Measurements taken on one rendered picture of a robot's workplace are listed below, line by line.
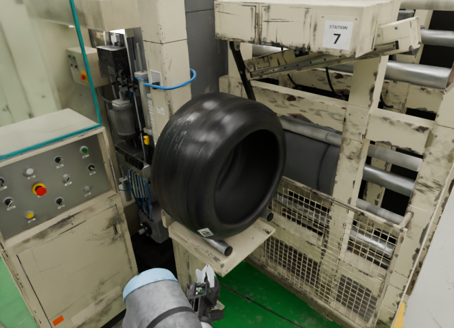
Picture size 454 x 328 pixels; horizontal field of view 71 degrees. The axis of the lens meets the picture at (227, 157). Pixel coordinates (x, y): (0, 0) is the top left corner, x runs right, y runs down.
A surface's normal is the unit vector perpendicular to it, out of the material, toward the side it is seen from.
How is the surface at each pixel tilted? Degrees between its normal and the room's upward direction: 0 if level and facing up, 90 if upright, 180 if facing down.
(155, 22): 90
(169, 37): 90
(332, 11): 90
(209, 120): 25
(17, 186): 90
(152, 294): 7
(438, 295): 0
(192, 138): 42
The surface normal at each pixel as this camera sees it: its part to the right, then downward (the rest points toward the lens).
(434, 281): -0.03, -0.87
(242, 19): -0.69, 0.37
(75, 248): 0.72, 0.33
